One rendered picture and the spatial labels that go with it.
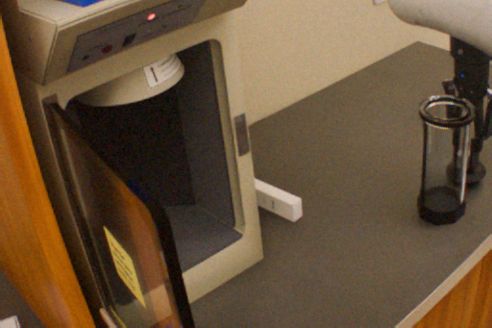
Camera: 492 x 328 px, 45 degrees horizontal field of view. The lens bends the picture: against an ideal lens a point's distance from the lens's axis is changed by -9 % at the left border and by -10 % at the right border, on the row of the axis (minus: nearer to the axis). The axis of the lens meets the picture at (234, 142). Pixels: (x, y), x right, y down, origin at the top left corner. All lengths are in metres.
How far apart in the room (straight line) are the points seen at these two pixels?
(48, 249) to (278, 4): 1.01
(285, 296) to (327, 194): 0.31
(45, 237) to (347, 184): 0.75
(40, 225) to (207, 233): 0.43
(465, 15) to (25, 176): 0.62
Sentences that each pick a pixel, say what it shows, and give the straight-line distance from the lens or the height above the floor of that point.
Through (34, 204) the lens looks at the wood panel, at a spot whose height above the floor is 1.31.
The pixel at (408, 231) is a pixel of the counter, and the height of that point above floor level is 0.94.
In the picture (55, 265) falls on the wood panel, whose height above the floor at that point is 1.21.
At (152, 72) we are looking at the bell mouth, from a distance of 0.91.
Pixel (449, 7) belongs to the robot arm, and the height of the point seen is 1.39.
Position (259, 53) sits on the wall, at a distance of 1.60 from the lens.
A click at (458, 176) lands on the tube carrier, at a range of 1.18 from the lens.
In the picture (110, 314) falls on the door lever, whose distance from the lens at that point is 0.71.
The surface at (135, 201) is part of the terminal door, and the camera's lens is 0.56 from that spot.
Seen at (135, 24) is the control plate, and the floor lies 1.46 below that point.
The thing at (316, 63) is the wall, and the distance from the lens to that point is 1.75.
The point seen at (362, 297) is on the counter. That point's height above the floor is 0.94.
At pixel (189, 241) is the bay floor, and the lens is 1.11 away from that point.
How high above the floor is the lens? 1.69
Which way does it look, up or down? 29 degrees down
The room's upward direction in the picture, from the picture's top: 8 degrees counter-clockwise
